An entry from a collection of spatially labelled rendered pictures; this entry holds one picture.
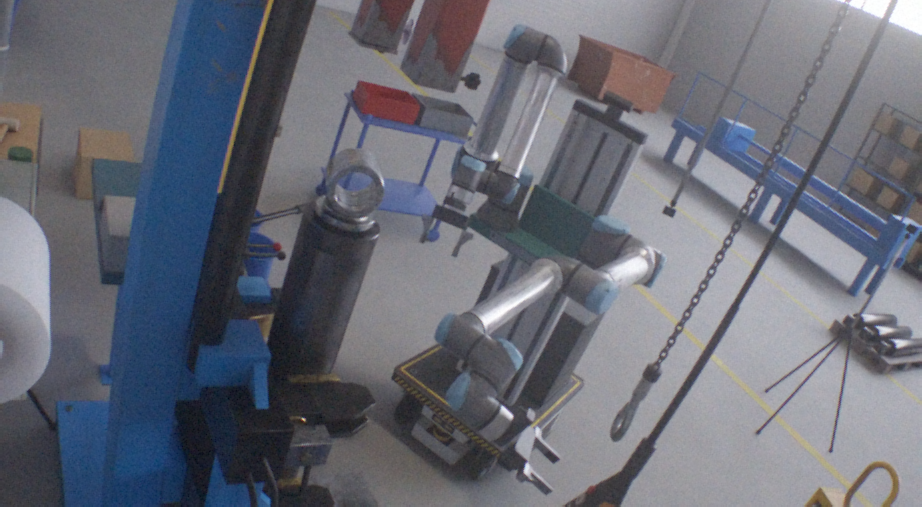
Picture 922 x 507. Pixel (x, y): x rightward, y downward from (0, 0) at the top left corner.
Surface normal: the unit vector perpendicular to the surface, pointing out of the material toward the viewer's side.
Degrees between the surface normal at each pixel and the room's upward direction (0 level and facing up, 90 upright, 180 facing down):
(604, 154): 90
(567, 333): 90
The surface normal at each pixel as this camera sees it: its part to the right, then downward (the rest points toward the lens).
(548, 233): -0.52, 0.15
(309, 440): 0.35, -0.86
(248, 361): 0.46, 0.50
